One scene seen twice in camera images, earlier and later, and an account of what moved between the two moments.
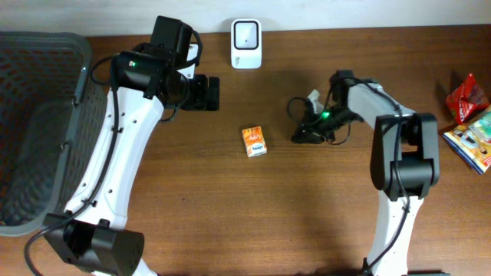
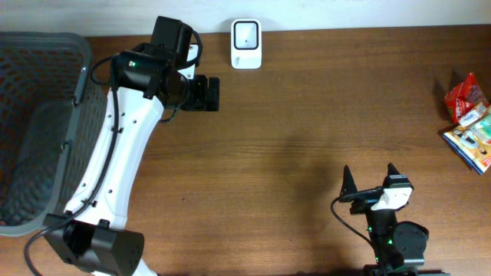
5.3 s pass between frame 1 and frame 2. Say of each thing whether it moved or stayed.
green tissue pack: stayed
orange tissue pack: moved
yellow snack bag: stayed
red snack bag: stayed
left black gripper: stayed
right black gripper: moved
